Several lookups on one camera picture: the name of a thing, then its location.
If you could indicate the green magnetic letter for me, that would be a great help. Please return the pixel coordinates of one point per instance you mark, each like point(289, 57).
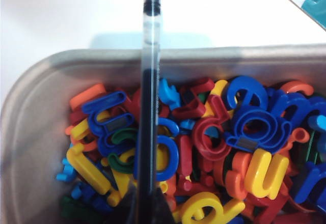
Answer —
point(119, 137)

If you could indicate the yellow magnetic letter u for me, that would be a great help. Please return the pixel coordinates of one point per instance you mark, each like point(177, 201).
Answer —
point(257, 178)

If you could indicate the blue long magnetic letter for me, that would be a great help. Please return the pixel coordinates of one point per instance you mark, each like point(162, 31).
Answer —
point(96, 122)

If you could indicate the red magnetic letter d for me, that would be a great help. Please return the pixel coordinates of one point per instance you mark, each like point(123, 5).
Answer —
point(201, 132)

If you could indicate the clear black ink gel pen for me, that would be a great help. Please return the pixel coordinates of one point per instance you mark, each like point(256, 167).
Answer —
point(150, 107)

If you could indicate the blue magnetic letter n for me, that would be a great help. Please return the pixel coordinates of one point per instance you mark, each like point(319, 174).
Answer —
point(310, 183)

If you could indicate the blue round magnetic letter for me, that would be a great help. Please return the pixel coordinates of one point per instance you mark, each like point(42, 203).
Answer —
point(257, 129)

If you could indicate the orange magnetic letter n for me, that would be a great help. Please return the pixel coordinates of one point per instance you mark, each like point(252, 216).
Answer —
point(234, 180)

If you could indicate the yellow long magnetic letter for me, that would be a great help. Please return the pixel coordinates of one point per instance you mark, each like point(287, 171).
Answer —
point(86, 168)

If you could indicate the red letter with grey magnet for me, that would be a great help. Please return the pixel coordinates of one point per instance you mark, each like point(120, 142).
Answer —
point(196, 107)

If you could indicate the blue magnetic letter m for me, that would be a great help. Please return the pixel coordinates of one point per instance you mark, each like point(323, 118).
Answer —
point(298, 104)

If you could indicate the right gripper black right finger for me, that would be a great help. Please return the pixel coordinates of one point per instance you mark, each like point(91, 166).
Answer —
point(163, 211)

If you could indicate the blue magnetic letter e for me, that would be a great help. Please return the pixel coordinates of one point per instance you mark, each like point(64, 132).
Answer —
point(254, 89)

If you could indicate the blue magnetic letter o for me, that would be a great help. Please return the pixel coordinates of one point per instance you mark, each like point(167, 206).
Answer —
point(170, 157)

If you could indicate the yellow magnetic letter e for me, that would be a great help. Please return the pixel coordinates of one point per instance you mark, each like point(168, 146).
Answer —
point(201, 203)

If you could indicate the light blue magnetic letter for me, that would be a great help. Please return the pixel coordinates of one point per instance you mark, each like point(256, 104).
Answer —
point(65, 170)
point(168, 94)
point(318, 123)

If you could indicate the beige pulp fibre tray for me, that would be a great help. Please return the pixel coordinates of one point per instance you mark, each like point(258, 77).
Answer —
point(30, 132)

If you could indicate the red magnetic letter i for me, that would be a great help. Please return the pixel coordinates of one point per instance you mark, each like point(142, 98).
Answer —
point(184, 157)

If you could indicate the teal magnetic letter package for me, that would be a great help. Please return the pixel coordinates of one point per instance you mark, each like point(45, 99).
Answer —
point(305, 0)

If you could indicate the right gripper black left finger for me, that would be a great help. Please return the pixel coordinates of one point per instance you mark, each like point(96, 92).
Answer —
point(132, 206)

